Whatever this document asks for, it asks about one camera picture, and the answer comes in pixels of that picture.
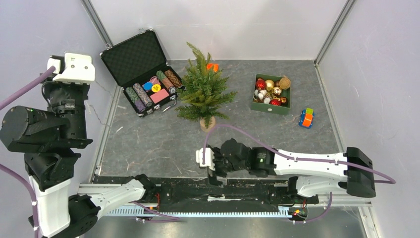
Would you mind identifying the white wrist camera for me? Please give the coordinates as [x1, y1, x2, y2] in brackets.
[47, 53, 96, 85]
[196, 147, 215, 171]

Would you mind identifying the green ornament box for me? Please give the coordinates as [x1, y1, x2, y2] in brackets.
[250, 74, 292, 115]

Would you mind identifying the clear fairy light string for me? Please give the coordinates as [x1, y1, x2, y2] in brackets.
[85, 80, 112, 127]

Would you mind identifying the yellow big blind button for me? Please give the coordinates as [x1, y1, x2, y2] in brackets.
[151, 84, 161, 93]

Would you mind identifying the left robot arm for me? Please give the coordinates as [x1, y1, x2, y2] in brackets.
[0, 80, 156, 238]

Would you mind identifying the gold bauble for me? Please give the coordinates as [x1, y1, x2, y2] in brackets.
[265, 79, 275, 91]

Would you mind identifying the blue orange toy car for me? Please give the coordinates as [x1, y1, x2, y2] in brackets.
[298, 108, 315, 129]

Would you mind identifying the black poker chip case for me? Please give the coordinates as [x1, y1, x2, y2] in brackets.
[100, 29, 185, 118]

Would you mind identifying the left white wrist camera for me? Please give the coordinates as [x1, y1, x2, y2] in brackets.
[47, 53, 96, 85]

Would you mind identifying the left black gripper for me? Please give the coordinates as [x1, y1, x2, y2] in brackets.
[45, 68, 93, 141]

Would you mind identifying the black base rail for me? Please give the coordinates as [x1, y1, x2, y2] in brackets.
[92, 176, 319, 214]

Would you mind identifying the blue dealer button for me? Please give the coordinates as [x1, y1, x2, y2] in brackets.
[142, 82, 153, 92]

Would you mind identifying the small green christmas tree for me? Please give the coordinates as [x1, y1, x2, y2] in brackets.
[176, 42, 237, 132]

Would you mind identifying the red glitter bauble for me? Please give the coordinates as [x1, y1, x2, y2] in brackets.
[255, 78, 266, 90]

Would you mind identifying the pink card deck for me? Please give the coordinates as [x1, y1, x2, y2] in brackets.
[150, 89, 169, 104]

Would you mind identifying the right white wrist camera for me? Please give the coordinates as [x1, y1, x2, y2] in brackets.
[196, 147, 215, 171]

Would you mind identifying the orange plastic piece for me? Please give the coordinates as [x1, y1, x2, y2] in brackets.
[206, 63, 219, 73]

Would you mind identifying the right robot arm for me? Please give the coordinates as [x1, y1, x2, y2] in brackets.
[196, 138, 376, 202]

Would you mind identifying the twine ball ornament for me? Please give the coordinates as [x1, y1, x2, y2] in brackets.
[279, 77, 291, 90]

